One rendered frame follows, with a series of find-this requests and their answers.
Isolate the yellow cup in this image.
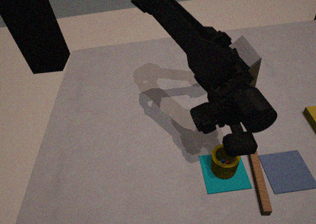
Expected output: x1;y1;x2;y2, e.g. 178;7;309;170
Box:
211;144;241;179

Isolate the brown long bar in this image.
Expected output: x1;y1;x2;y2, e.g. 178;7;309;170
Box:
247;151;272;216

